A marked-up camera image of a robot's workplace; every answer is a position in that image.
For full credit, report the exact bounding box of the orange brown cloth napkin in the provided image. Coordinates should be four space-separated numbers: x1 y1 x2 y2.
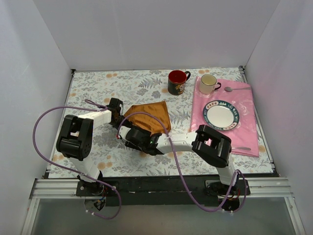
124 101 172 134

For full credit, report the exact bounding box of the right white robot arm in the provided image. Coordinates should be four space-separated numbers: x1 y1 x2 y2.
118 125 241 195

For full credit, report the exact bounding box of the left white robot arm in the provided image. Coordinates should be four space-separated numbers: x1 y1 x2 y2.
56 98 123 196

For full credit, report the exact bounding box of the black red floral mug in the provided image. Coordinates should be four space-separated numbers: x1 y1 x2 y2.
168 70 191 95

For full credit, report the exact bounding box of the white plate blue rim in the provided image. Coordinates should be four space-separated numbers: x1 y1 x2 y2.
202 100 240 131

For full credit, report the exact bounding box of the cream enamel cup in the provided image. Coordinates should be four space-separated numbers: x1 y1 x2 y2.
199 74 222 94

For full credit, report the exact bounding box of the silver spoon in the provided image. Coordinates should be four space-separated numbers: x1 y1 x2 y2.
224 87 251 92

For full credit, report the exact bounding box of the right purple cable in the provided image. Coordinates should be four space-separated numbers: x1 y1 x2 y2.
116 112 247 213

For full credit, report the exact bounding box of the purple cable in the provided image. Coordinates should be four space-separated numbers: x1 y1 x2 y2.
116 112 247 213
33 99 122 220

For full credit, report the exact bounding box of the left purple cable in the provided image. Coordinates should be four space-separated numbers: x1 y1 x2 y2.
33 99 122 220

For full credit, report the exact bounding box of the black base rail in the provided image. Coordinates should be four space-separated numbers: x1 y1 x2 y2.
76 175 250 207

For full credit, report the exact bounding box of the aluminium frame rail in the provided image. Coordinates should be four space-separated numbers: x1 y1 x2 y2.
21 177 86 235

